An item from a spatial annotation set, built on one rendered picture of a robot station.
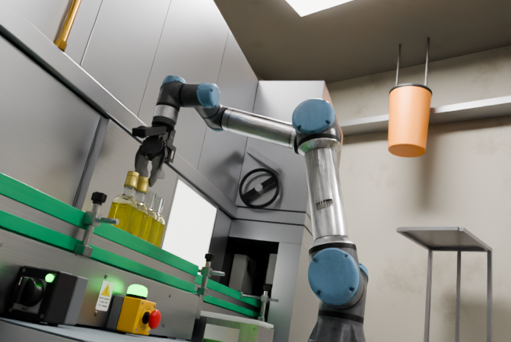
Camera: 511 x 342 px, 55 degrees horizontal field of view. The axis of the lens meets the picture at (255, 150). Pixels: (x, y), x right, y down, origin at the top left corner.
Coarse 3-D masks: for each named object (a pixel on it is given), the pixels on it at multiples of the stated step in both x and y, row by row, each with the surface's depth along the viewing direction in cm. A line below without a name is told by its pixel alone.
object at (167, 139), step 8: (152, 120) 152; (160, 120) 149; (168, 120) 150; (168, 128) 153; (152, 136) 148; (160, 136) 149; (168, 136) 153; (144, 144) 148; (152, 144) 147; (160, 144) 146; (168, 144) 149; (144, 152) 147; (152, 152) 146; (168, 152) 152; (168, 160) 152
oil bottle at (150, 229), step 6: (150, 210) 144; (150, 216) 143; (156, 216) 146; (150, 222) 143; (156, 222) 146; (150, 228) 143; (144, 234) 141; (150, 234) 143; (144, 240) 141; (150, 240) 143
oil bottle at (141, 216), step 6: (138, 204) 139; (144, 204) 141; (138, 210) 138; (144, 210) 140; (138, 216) 137; (144, 216) 140; (138, 222) 137; (144, 222) 140; (132, 228) 136; (138, 228) 137; (144, 228) 140; (132, 234) 135; (138, 234) 138
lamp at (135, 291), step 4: (136, 284) 109; (132, 288) 108; (136, 288) 108; (140, 288) 108; (144, 288) 109; (128, 292) 108; (132, 292) 107; (136, 292) 107; (140, 292) 108; (144, 292) 108; (128, 296) 107; (132, 296) 107; (136, 296) 107; (140, 296) 107; (144, 296) 108
